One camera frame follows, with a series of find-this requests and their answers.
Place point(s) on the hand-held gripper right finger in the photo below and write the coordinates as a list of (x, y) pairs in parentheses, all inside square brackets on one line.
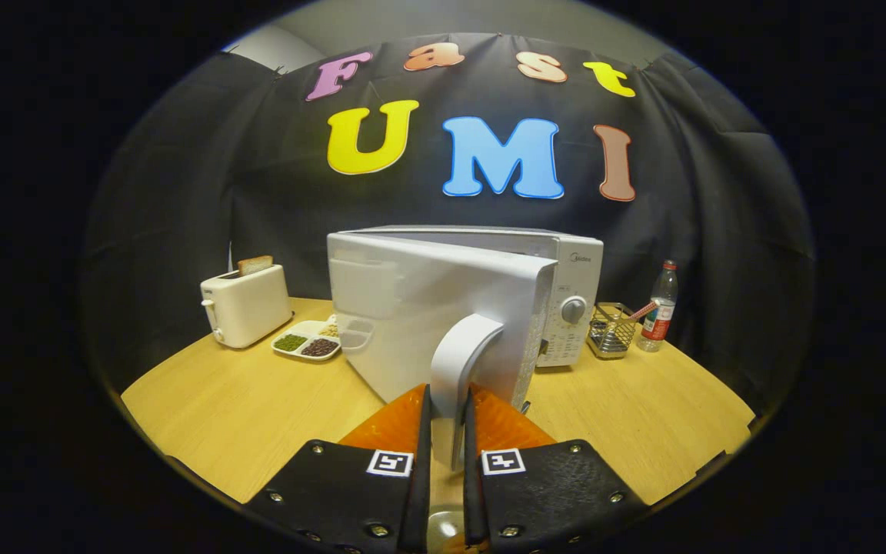
[(472, 500)]

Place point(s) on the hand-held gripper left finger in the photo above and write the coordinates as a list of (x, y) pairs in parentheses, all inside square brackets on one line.
[(421, 500)]

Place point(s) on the white microwave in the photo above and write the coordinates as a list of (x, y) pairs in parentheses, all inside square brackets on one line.
[(428, 308)]

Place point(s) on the white divided dish with beans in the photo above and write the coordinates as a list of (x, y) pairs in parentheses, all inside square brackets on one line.
[(304, 342)]

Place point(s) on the pink striped stick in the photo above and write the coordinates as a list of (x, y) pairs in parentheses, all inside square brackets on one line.
[(644, 310)]

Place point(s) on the white toaster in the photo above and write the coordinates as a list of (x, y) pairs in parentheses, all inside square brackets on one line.
[(247, 308)]

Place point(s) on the plastic bottle with red label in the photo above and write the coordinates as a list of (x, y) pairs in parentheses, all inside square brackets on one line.
[(658, 315)]

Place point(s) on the brown toast slice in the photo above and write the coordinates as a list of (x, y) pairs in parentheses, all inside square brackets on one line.
[(255, 265)]

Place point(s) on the black backdrop cloth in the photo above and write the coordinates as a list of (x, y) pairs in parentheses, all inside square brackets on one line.
[(181, 192)]

